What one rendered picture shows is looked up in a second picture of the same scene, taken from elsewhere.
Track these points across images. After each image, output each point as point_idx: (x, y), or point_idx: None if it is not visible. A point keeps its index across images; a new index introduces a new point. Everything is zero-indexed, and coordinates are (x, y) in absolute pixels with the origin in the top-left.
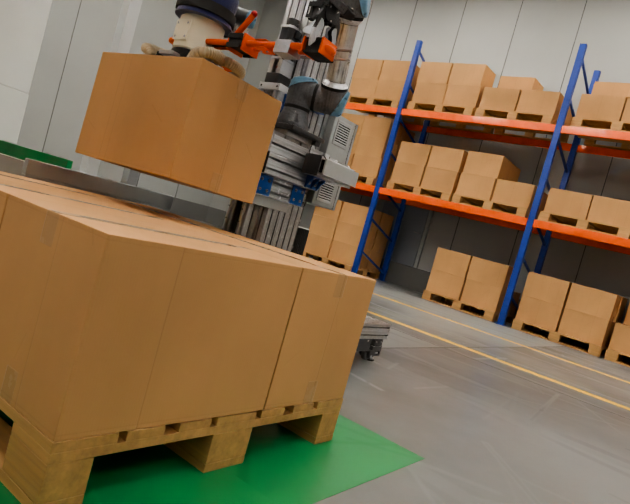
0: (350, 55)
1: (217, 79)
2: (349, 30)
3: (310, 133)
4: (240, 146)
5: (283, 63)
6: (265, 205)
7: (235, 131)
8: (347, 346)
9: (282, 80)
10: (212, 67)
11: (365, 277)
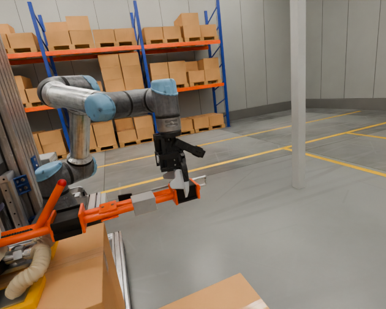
0: (206, 179)
1: (106, 290)
2: (88, 118)
3: (86, 203)
4: (117, 293)
5: None
6: None
7: (115, 292)
8: None
9: (1, 169)
10: (103, 292)
11: (242, 279)
